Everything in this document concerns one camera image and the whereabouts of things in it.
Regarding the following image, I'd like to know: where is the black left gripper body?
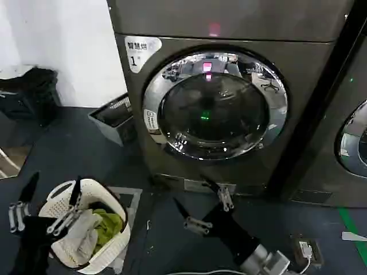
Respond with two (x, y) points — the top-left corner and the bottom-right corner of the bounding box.
(14, 216), (54, 275)

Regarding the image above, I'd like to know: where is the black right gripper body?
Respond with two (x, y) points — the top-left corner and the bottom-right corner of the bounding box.
(201, 203), (260, 266)

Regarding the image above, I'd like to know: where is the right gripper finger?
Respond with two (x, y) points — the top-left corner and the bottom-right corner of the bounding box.
(173, 197), (213, 236)
(200, 175), (235, 213)

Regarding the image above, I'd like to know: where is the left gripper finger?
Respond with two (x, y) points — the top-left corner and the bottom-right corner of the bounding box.
(8, 171), (40, 233)
(46, 175), (83, 236)

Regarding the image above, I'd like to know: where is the green cloth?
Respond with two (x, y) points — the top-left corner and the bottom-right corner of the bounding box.
(91, 208), (123, 254)

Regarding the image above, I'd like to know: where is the white cloth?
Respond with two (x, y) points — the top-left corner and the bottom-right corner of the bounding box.
(73, 210), (101, 266)

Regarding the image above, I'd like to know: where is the white perforated laundry basket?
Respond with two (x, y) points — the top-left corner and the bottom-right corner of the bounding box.
(38, 178), (131, 272)

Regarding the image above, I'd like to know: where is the grey rectangular bin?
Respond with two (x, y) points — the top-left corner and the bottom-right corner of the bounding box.
(87, 91), (137, 146)

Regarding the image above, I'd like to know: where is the round glass dryer door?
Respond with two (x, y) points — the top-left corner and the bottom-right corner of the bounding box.
(142, 44), (289, 166)

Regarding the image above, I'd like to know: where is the dark floor socket box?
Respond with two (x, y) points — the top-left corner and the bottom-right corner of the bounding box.
(289, 234), (325, 267)

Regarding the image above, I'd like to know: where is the small white door sticker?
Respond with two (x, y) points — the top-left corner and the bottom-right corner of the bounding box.
(145, 108), (160, 135)

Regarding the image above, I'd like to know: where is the green floor tape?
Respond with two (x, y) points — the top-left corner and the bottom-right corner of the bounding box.
(338, 207), (367, 250)

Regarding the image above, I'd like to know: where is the white paper scrap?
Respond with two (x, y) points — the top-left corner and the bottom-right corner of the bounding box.
(341, 230), (367, 241)

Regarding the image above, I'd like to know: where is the chrome-rimmed round glass door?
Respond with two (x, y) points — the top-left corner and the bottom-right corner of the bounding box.
(334, 99), (367, 178)

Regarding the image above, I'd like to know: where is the grey front-load dryer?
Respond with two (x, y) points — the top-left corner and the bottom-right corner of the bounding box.
(107, 0), (355, 201)

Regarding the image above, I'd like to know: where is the grey dryer without sticker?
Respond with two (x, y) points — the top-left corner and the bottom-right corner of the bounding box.
(286, 31), (367, 209)

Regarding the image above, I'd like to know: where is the white number one sticker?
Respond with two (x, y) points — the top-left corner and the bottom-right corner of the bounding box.
(124, 36), (163, 74)

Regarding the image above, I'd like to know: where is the thin white floor cable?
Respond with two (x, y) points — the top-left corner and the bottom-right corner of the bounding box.
(169, 268), (244, 275)

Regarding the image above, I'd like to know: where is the white plug with cable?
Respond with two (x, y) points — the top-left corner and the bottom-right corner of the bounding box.
(297, 241), (314, 274)

